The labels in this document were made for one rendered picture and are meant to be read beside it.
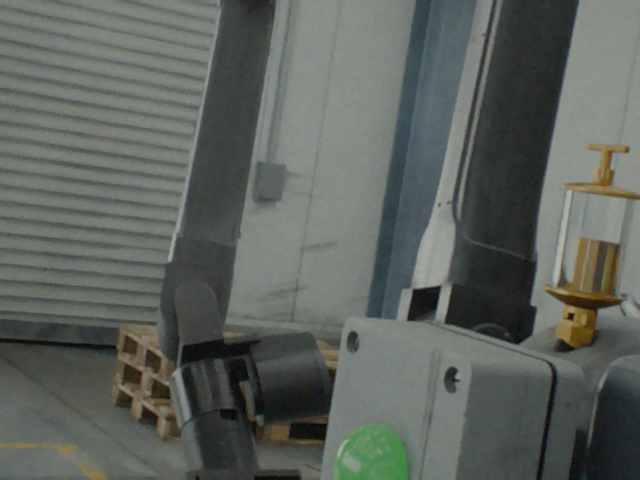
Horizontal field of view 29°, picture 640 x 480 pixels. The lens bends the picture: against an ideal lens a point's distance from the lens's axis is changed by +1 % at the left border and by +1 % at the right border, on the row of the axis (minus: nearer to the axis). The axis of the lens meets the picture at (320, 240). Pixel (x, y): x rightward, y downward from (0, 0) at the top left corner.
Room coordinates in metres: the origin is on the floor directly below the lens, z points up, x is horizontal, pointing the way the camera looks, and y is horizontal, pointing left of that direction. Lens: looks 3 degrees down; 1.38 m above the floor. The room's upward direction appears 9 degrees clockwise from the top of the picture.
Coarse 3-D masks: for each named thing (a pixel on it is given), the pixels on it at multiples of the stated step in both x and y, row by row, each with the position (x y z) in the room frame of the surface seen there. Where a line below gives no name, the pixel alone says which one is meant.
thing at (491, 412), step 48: (384, 336) 0.40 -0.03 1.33; (432, 336) 0.40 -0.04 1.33; (480, 336) 0.42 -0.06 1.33; (336, 384) 0.42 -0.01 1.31; (384, 384) 0.40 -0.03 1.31; (432, 384) 0.38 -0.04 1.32; (480, 384) 0.36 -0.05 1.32; (528, 384) 0.37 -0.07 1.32; (576, 384) 0.38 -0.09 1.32; (336, 432) 0.42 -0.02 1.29; (432, 432) 0.37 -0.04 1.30; (480, 432) 0.36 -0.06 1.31; (528, 432) 0.37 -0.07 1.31
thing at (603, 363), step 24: (552, 336) 0.46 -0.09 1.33; (600, 336) 0.45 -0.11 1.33; (624, 336) 0.44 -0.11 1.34; (576, 360) 0.43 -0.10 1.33; (600, 360) 0.43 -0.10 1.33; (624, 360) 0.39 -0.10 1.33; (600, 384) 0.39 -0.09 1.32; (624, 384) 0.38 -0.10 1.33; (600, 408) 0.39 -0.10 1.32; (624, 408) 0.38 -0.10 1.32; (576, 432) 0.40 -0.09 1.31; (600, 432) 0.39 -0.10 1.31; (624, 432) 0.38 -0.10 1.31; (576, 456) 0.39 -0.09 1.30; (600, 456) 0.38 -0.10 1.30; (624, 456) 0.38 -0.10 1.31
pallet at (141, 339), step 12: (120, 324) 6.56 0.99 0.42; (132, 324) 6.54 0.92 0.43; (120, 336) 6.53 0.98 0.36; (132, 336) 6.35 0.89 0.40; (144, 336) 6.21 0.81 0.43; (228, 336) 6.68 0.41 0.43; (120, 348) 6.50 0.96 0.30; (132, 348) 6.49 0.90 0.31; (144, 348) 6.17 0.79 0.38; (156, 348) 6.00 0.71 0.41; (324, 348) 6.78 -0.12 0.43; (336, 348) 6.84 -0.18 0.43; (144, 360) 6.14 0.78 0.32; (156, 360) 6.16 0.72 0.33; (168, 360) 5.83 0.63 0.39; (336, 360) 6.44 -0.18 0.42; (168, 372) 5.83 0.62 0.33; (336, 372) 6.61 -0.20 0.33
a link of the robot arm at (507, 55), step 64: (512, 0) 0.75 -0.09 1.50; (576, 0) 0.77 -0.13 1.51; (512, 64) 0.74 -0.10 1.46; (512, 128) 0.73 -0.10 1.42; (448, 192) 0.74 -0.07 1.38; (512, 192) 0.73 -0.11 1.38; (448, 256) 0.71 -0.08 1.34; (512, 256) 0.71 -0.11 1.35; (448, 320) 0.69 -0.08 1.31; (512, 320) 0.71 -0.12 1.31
